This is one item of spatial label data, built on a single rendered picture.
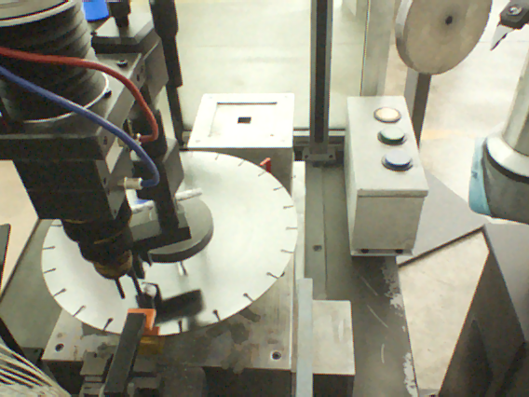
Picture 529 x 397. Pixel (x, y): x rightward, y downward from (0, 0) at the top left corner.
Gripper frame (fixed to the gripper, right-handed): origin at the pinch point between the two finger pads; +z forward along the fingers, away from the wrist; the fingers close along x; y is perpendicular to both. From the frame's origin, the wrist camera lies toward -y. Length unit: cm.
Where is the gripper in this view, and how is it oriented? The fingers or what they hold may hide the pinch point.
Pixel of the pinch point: (520, 65)
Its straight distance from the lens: 118.5
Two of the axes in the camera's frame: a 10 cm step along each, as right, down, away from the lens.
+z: 0.5, 7.5, 6.6
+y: 8.2, -4.1, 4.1
